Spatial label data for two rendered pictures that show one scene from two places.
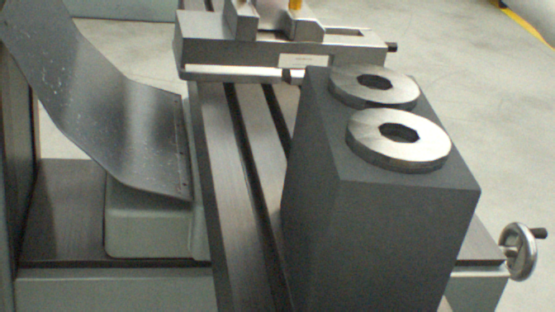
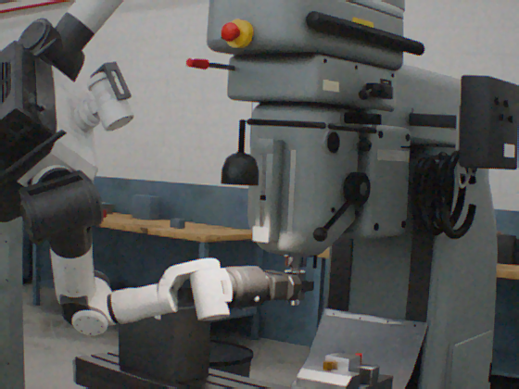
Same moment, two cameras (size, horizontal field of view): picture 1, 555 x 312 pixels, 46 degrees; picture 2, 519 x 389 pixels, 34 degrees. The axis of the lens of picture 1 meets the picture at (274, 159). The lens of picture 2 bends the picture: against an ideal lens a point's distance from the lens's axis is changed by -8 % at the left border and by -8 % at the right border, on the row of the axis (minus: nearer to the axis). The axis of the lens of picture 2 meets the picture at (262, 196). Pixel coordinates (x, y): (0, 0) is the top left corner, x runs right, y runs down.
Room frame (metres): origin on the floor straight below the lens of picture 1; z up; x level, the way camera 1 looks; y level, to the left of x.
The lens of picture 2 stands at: (2.46, -1.26, 1.53)
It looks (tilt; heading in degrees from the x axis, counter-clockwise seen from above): 3 degrees down; 143
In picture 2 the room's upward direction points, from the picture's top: 3 degrees clockwise
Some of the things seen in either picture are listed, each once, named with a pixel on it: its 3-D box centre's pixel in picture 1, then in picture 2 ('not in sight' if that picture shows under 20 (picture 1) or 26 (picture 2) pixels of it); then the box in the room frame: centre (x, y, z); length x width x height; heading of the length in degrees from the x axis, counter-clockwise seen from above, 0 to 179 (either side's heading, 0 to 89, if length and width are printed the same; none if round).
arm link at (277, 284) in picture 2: not in sight; (261, 287); (0.92, -0.07, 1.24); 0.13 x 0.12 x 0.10; 2
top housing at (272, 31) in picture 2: not in sight; (310, 26); (0.92, 0.03, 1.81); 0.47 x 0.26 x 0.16; 105
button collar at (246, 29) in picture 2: not in sight; (238, 33); (0.98, -0.20, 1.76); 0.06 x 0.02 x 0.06; 15
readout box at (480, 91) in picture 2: not in sight; (492, 123); (1.17, 0.39, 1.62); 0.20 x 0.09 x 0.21; 105
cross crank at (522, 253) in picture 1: (500, 251); not in sight; (1.05, -0.46, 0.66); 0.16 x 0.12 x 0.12; 105
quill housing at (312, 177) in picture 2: not in sight; (301, 178); (0.92, 0.02, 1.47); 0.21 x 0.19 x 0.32; 15
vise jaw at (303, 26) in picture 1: (298, 16); (328, 380); (1.07, 0.00, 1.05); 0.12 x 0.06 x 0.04; 18
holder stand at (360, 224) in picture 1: (362, 194); (162, 333); (0.55, -0.09, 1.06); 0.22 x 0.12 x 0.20; 10
